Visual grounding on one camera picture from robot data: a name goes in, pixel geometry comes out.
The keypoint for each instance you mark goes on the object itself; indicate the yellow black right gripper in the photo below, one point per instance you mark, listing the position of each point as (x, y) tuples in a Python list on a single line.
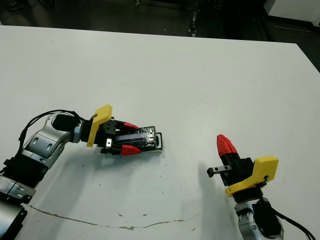
[(266, 167)]

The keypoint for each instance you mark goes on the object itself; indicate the white camera box base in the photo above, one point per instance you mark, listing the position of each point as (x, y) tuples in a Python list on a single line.
[(160, 143)]

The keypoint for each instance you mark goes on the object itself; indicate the black shiny box lid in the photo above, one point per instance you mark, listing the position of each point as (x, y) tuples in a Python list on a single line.
[(147, 136)]

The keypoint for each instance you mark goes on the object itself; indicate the white cabinet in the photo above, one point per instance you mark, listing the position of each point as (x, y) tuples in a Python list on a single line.
[(295, 10)]

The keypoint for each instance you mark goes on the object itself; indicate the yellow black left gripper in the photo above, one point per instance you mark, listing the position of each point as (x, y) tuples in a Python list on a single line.
[(100, 117)]

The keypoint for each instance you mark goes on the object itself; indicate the metal post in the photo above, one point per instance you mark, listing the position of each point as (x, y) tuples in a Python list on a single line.
[(193, 23)]

